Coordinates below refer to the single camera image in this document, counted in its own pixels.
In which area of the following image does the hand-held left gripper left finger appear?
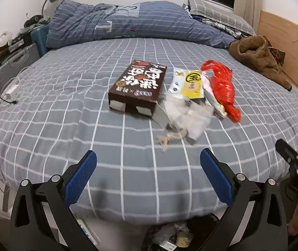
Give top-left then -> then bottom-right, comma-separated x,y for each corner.
10,150 -> 98,251

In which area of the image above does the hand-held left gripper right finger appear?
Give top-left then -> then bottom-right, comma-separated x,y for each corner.
200,148 -> 288,251

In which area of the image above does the beige twisted cord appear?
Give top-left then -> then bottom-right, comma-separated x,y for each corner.
156,132 -> 188,152

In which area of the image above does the clear plastic bag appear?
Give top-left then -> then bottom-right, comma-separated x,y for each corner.
162,94 -> 213,145

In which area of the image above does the clear bubble wrap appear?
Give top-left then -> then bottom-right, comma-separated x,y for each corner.
151,222 -> 191,245

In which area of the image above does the white yellow wrapper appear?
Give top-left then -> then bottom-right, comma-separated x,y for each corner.
201,73 -> 228,118

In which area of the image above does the small white box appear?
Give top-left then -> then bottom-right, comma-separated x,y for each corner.
153,102 -> 172,128

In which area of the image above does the red plastic bag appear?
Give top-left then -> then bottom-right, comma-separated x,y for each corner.
201,60 -> 241,122

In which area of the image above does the trash bin with wrappers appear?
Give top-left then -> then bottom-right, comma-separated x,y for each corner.
141,213 -> 228,251

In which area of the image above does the yellow snack wrapper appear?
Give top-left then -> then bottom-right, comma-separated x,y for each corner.
168,68 -> 205,99

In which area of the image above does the brown snack box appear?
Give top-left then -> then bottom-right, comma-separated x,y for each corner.
108,60 -> 168,118

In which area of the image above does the blue white carton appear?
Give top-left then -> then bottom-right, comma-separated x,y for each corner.
76,217 -> 99,246

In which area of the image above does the dark brown patterned cushion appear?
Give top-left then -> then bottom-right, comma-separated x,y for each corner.
268,42 -> 285,64

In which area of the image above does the wooden headboard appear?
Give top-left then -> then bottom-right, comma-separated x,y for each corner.
256,10 -> 298,110

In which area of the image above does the brown fleece garment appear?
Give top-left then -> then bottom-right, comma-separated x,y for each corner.
229,35 -> 292,91

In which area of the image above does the white power adapter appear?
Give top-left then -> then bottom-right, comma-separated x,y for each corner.
5,84 -> 21,100

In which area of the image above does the blue white patterned pillow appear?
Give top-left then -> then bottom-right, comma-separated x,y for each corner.
184,4 -> 246,38

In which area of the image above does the grey suitcase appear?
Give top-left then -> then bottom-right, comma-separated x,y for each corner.
0,43 -> 41,101

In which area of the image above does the teal suitcase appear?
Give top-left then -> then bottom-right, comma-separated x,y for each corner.
31,25 -> 50,56

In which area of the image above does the black flat device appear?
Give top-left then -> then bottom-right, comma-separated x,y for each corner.
10,33 -> 33,53

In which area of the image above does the grey checked pillow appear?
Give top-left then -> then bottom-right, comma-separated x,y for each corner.
188,0 -> 255,36

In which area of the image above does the blue striped duvet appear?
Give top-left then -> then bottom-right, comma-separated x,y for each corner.
46,0 -> 236,50

